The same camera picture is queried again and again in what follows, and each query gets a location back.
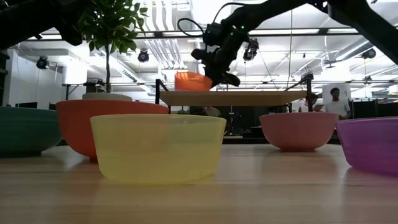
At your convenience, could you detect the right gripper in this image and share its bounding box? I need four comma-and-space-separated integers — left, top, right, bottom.
191, 21, 250, 88

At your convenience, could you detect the small orange bowl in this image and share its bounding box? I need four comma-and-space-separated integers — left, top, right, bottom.
174, 72, 213, 91

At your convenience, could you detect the pink bowl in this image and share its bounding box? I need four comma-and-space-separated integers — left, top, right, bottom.
259, 111, 340, 152

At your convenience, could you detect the translucent yellow-green bowl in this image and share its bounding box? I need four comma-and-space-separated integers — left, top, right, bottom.
90, 113, 227, 184

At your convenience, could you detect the large orange bowl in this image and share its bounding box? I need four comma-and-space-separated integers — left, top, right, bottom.
55, 99, 170, 162

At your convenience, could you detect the translucent purple bowl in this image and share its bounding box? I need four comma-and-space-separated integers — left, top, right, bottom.
335, 116, 398, 177

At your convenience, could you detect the person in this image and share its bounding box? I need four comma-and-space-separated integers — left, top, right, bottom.
203, 106, 221, 118
325, 87, 351, 121

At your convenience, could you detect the black ceiling spotlight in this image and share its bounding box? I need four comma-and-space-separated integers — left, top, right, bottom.
362, 48, 377, 60
36, 55, 50, 70
242, 39, 259, 62
137, 49, 150, 63

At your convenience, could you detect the green leafy potted tree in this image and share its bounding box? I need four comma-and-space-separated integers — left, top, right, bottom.
79, 0, 149, 94

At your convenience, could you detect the teal bowl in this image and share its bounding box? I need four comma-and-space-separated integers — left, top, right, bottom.
0, 106, 63, 157

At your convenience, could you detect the wooden shelf with black frame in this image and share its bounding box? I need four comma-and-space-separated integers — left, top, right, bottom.
155, 78, 313, 113

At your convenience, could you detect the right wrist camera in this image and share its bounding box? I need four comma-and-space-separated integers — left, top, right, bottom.
203, 23, 225, 47

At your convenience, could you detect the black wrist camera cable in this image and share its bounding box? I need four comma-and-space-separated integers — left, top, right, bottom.
177, 2, 246, 38

